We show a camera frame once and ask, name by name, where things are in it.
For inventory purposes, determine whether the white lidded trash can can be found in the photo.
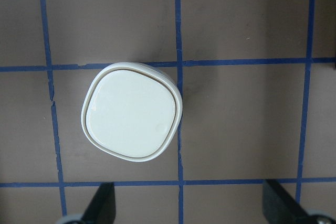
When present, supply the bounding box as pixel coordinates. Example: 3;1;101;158
80;62;183;162

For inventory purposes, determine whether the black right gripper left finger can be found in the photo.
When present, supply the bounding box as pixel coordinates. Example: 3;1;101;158
81;182;116;224

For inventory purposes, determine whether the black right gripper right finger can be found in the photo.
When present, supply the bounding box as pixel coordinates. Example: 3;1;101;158
262;179;312;224

